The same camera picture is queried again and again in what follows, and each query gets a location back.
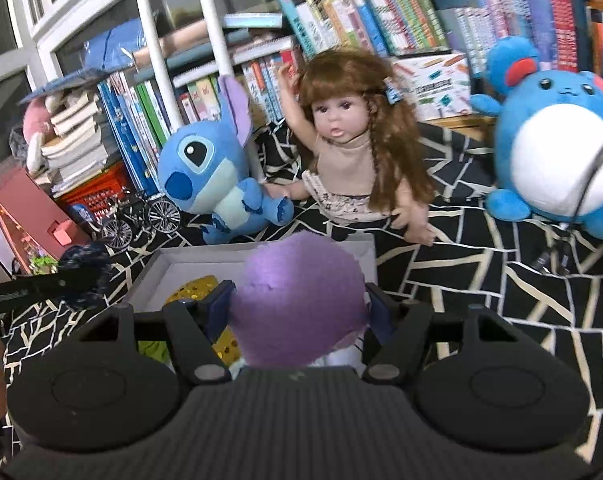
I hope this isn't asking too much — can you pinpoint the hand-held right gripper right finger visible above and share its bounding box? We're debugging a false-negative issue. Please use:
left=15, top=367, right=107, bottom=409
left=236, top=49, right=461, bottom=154
left=360, top=282, right=532, bottom=384

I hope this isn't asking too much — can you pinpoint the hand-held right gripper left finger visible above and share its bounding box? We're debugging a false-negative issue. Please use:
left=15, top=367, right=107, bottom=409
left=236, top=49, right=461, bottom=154
left=74, top=280, right=236, bottom=386

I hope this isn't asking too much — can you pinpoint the blue folder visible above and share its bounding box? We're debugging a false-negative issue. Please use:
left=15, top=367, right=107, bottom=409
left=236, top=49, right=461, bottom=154
left=82, top=17, right=147, bottom=71

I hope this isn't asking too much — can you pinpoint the pink plush toy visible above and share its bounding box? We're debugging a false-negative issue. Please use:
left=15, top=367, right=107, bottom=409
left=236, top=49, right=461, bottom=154
left=22, top=97, right=57, bottom=173

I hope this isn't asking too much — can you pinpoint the white pipe frame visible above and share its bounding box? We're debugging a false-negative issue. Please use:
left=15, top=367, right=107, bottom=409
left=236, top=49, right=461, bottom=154
left=134, top=0, right=262, bottom=181

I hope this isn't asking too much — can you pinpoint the black cable bundle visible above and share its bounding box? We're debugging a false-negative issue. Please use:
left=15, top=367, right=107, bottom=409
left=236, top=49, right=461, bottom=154
left=531, top=130, right=603, bottom=276

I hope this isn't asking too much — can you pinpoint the red plastic basket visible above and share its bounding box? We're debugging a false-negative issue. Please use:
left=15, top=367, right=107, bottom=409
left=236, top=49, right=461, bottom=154
left=56, top=162, right=135, bottom=226

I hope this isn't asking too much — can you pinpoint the pink toy house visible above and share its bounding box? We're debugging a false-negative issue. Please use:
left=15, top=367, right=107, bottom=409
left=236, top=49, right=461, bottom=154
left=0, top=165, right=90, bottom=281

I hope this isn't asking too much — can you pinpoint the blue alien plush toy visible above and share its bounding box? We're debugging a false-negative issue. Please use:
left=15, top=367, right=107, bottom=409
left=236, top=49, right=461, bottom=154
left=158, top=75, right=295, bottom=246

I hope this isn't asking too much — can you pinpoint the white window frame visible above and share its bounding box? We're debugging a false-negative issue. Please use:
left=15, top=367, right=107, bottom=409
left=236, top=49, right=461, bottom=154
left=4, top=0, right=147, bottom=96

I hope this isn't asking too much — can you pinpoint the doll with brown hair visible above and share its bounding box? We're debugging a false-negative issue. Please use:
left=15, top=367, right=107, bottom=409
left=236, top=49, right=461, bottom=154
left=262, top=50, right=437, bottom=247

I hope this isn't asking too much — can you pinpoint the black patterned blanket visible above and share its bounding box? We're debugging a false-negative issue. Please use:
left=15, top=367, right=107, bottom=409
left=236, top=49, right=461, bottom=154
left=0, top=120, right=603, bottom=466

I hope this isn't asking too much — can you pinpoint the row of upright books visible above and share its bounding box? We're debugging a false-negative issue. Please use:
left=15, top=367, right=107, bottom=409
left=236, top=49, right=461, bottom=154
left=99, top=0, right=603, bottom=196

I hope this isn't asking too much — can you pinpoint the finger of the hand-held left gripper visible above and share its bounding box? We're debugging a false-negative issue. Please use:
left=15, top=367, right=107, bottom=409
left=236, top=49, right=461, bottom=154
left=32, top=265, right=107, bottom=307

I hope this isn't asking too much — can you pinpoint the white and purple plush toy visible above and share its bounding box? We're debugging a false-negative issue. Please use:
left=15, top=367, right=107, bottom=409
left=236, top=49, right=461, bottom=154
left=229, top=232, right=369, bottom=378

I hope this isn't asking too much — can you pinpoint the white cardboard box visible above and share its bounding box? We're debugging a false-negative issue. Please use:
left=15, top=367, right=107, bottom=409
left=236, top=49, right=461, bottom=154
left=123, top=239, right=379, bottom=311

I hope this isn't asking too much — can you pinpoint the metal model bicycle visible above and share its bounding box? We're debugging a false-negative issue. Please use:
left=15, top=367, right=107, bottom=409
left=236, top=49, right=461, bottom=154
left=99, top=187, right=182, bottom=251

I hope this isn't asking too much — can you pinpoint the white printed box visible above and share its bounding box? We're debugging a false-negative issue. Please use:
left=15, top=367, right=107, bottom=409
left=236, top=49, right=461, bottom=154
left=391, top=52, right=475, bottom=121

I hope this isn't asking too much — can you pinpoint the round blue white-bellied plush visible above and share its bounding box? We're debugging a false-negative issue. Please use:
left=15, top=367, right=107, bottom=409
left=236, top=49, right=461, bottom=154
left=469, top=37, right=603, bottom=240

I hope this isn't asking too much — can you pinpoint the stack of paper books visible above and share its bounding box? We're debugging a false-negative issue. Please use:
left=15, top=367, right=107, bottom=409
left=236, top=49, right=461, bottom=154
left=32, top=87, right=120, bottom=196

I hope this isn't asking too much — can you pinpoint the blue floral pouch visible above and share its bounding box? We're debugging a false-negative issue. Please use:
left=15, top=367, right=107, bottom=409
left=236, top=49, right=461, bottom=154
left=56, top=241, right=115, bottom=311

